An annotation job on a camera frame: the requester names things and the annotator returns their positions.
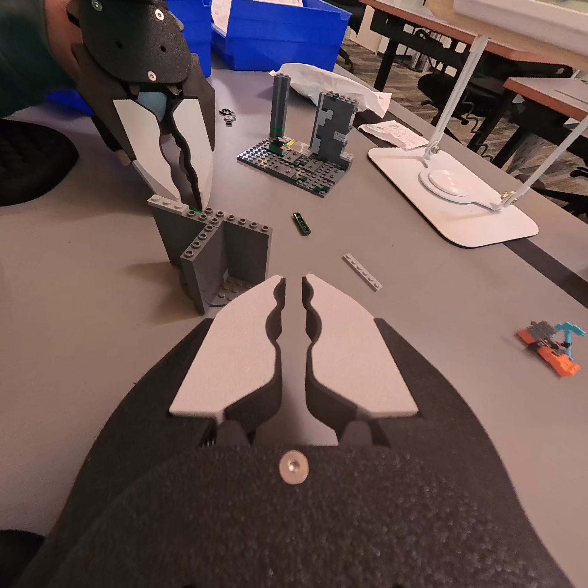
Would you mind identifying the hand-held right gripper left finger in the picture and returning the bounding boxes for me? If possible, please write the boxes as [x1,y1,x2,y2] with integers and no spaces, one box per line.
[169,275,287,445]

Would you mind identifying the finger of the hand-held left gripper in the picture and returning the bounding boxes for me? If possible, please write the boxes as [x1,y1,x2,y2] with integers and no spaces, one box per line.
[171,96,215,210]
[112,99,191,206]

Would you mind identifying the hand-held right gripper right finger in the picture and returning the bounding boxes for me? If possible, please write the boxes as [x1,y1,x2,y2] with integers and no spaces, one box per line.
[301,274,420,445]

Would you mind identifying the dark grey cross wall piece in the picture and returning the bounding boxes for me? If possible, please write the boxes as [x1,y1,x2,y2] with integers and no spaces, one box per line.
[147,193,273,316]

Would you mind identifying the blue plastic bin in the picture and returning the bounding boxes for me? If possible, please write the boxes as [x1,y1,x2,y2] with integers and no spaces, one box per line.
[46,0,213,116]
[211,0,353,73]

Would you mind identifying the long light grey plate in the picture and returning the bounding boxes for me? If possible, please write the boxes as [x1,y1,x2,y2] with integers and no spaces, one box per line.
[342,252,384,293]

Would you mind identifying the black mesh cushion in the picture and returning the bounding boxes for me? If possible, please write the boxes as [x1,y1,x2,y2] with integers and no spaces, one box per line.
[0,118,80,208]

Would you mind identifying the white papers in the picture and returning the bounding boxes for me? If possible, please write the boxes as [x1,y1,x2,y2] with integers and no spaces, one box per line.
[211,0,305,29]

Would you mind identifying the grey brick build on baseplate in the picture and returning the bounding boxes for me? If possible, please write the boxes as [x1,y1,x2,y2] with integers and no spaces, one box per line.
[236,73,360,199]

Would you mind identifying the white paper bag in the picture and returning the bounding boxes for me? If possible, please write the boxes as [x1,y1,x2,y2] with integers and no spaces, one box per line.
[268,62,392,118]

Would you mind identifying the orange brick mini build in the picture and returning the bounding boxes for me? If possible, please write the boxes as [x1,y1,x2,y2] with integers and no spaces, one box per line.
[516,320,588,379]

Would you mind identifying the white printed paper sheet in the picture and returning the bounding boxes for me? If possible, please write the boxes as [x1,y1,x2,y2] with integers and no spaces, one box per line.
[358,120,428,150]

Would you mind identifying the brown wooden table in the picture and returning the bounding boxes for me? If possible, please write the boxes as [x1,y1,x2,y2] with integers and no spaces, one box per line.
[358,0,577,95]
[503,76,588,161]

